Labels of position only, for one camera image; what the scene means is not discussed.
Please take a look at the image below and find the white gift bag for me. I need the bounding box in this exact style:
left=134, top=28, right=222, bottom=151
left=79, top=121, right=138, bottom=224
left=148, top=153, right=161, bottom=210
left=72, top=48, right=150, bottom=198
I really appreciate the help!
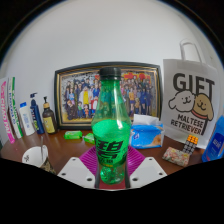
left=160, top=38, right=219, bottom=141

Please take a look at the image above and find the blue tissue pack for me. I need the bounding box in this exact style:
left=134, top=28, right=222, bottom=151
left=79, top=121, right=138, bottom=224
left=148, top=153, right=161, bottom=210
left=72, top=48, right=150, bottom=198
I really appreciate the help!
left=129, top=113, right=165, bottom=150

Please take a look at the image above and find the framed group photo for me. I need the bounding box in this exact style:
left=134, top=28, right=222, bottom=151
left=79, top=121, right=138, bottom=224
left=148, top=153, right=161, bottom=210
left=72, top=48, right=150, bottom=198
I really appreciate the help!
left=53, top=61, right=163, bottom=130

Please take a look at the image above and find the white bottle with blue cap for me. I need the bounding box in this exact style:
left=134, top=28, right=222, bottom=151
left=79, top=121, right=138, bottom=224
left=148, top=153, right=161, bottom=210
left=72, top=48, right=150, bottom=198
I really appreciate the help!
left=18, top=101, right=36, bottom=137

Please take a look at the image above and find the white straw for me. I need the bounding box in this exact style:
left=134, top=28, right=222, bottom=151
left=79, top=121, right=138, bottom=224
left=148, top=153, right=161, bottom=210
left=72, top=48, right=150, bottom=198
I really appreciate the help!
left=39, top=136, right=45, bottom=163

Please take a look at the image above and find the small green packet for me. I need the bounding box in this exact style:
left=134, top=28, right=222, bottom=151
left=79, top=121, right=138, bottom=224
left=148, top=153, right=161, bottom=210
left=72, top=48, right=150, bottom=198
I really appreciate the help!
left=82, top=132, right=96, bottom=145
left=63, top=130, right=83, bottom=140

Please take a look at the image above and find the blue mouthwash bottle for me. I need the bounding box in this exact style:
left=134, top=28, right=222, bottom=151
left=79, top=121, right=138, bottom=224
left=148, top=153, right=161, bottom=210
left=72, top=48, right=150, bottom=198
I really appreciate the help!
left=201, top=114, right=224, bottom=163

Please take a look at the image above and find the small puzzle cube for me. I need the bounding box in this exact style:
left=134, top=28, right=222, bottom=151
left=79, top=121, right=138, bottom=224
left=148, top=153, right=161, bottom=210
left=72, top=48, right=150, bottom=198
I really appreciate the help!
left=182, top=134, right=200, bottom=155

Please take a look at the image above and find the green plastic drink bottle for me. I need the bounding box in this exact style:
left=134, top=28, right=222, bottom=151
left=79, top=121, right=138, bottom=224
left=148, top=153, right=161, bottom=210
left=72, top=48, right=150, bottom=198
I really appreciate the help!
left=91, top=67, right=132, bottom=186

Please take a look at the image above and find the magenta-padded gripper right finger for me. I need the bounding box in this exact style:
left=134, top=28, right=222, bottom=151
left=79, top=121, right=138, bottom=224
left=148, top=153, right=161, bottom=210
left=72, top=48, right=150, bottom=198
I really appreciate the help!
left=125, top=145, right=168, bottom=190

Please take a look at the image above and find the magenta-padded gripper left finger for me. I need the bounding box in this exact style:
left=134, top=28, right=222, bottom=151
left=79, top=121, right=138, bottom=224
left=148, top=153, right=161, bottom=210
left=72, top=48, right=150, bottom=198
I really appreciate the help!
left=57, top=145, right=100, bottom=189

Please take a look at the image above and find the camouflage print paper cup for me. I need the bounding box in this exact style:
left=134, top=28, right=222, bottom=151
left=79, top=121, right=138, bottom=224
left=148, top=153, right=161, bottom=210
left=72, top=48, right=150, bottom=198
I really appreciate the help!
left=21, top=144, right=57, bottom=175

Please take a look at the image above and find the amber pump bottle yellow label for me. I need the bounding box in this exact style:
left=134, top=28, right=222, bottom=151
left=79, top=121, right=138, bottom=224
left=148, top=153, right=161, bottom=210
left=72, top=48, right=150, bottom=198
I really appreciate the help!
left=41, top=96, right=58, bottom=135

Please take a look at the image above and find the dark blue pump bottle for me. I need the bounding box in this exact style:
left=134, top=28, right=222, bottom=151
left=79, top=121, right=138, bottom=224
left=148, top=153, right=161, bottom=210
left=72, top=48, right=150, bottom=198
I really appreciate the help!
left=29, top=92, right=46, bottom=135

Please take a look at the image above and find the small floral pouch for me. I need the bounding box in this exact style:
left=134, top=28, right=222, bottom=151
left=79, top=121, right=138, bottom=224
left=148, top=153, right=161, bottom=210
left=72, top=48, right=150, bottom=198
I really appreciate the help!
left=162, top=146, right=191, bottom=168

